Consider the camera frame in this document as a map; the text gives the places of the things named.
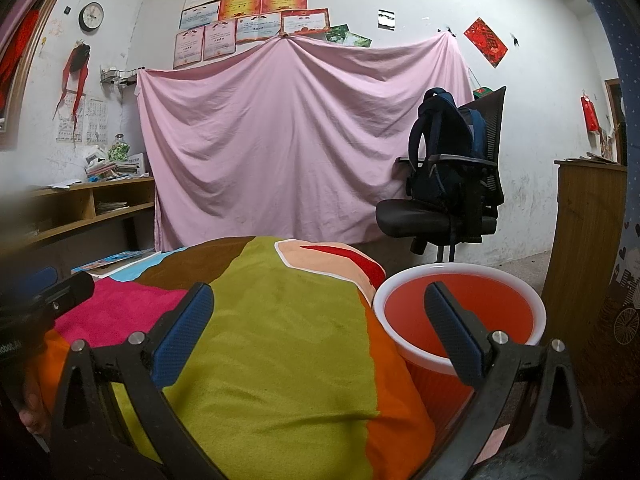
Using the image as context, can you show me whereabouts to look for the person's left hand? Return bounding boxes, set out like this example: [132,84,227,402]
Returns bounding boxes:
[18,345,52,436]

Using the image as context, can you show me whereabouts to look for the wooden cabinet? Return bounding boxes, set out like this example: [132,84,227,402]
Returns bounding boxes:
[540,159,628,376]

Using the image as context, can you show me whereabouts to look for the wooden door frame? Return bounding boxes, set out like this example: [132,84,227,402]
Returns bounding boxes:
[604,78,628,166]

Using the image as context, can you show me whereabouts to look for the round wall clock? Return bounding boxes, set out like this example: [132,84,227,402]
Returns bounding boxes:
[78,2,105,32]

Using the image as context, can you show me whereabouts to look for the group of wall certificates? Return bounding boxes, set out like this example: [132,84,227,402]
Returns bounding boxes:
[172,0,360,70]

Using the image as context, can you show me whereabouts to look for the papers on cabinet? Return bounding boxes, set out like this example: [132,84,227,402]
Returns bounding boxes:
[570,152,618,165]

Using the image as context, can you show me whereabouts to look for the wooden desk shelf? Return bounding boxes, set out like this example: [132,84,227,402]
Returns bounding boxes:
[15,175,157,256]

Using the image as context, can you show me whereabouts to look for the red hanging ornament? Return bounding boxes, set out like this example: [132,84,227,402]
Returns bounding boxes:
[580,90,601,135]

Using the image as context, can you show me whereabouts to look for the paper wall calendar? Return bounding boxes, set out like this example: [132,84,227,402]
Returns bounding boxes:
[56,92,107,143]

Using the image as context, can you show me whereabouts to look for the black office chair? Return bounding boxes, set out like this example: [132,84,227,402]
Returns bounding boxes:
[375,85,507,263]

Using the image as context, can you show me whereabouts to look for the red cloth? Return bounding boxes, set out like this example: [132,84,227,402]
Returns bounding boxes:
[0,7,41,116]

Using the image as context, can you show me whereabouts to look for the wire wall rack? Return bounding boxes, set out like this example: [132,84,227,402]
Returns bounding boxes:
[99,66,146,88]

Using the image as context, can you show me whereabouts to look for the colourful patchwork blanket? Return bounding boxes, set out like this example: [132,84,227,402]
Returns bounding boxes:
[25,236,436,480]

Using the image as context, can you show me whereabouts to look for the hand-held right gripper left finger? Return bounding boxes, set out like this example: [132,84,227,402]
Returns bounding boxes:
[49,282,226,480]

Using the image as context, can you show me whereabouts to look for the dark blue backpack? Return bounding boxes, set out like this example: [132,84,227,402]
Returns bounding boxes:
[407,87,488,206]

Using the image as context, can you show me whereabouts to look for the pink hanging sheet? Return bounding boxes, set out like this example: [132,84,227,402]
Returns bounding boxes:
[135,30,476,252]

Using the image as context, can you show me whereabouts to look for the red plastic bucket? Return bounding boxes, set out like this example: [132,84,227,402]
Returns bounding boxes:
[372,261,547,416]

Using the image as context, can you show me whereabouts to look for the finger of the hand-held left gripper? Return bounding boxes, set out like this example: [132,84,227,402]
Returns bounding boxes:
[20,266,60,294]
[39,272,96,318]

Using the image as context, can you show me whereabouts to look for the stack of books and papers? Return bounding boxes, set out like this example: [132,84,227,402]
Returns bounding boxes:
[82,147,150,181]

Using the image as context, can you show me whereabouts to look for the green wall photos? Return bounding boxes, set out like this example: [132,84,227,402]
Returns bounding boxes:
[324,24,373,48]

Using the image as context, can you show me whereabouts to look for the red hanging scarf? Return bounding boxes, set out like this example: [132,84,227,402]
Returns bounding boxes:
[52,40,92,131]

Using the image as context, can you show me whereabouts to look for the curved wooden frame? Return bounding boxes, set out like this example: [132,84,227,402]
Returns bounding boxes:
[0,0,83,151]

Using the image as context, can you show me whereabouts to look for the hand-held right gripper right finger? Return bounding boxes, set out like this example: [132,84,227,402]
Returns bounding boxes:
[424,281,586,480]

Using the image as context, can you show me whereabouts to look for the blue cover book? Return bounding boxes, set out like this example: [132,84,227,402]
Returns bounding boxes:
[71,249,157,278]

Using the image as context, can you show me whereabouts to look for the red paper wall decoration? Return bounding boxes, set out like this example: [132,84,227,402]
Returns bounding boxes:
[463,17,509,68]

